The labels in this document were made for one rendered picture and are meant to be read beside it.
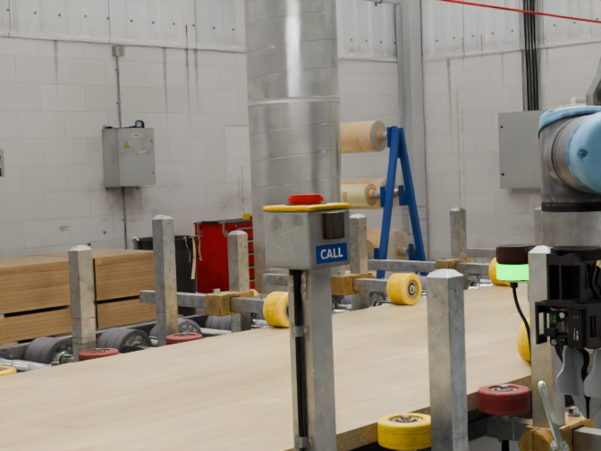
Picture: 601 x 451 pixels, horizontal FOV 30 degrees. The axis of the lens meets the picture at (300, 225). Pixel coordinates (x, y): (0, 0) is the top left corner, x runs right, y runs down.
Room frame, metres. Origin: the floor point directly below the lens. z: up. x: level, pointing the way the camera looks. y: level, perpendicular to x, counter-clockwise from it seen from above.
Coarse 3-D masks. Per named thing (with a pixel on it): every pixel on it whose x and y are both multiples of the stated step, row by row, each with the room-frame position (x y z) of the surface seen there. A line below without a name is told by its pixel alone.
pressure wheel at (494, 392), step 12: (504, 384) 1.76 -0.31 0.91; (480, 396) 1.72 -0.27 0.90; (492, 396) 1.70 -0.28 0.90; (504, 396) 1.69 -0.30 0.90; (516, 396) 1.69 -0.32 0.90; (528, 396) 1.71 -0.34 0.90; (480, 408) 1.72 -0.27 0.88; (492, 408) 1.70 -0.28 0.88; (504, 408) 1.69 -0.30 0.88; (516, 408) 1.69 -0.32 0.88; (528, 408) 1.71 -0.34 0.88; (504, 444) 1.72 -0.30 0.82
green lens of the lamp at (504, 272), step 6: (498, 264) 1.66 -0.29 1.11; (498, 270) 1.65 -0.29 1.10; (504, 270) 1.64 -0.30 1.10; (510, 270) 1.64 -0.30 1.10; (516, 270) 1.63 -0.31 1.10; (522, 270) 1.63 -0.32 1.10; (528, 270) 1.64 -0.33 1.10; (498, 276) 1.66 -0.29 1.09; (504, 276) 1.64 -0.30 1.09; (510, 276) 1.64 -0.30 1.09; (516, 276) 1.63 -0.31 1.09; (522, 276) 1.63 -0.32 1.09; (528, 276) 1.64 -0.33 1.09
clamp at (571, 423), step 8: (568, 416) 1.68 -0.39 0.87; (568, 424) 1.63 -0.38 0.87; (576, 424) 1.64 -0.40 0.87; (584, 424) 1.66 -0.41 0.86; (592, 424) 1.68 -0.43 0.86; (528, 432) 1.60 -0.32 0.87; (536, 432) 1.60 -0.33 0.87; (544, 432) 1.60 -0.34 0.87; (568, 432) 1.62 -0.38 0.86; (520, 440) 1.61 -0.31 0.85; (528, 440) 1.60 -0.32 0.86; (536, 440) 1.59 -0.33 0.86; (544, 440) 1.59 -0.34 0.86; (552, 440) 1.59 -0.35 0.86; (568, 440) 1.62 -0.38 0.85; (520, 448) 1.61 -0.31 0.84; (528, 448) 1.60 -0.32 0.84; (536, 448) 1.59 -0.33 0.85; (544, 448) 1.59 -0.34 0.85
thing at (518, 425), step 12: (492, 420) 1.72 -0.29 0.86; (504, 420) 1.71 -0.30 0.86; (516, 420) 1.71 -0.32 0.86; (528, 420) 1.71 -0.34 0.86; (492, 432) 1.73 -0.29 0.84; (504, 432) 1.71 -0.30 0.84; (516, 432) 1.70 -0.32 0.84; (576, 432) 1.63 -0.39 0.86; (588, 432) 1.62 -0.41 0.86; (600, 432) 1.61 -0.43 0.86; (576, 444) 1.63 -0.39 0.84; (588, 444) 1.62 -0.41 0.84; (600, 444) 1.60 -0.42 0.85
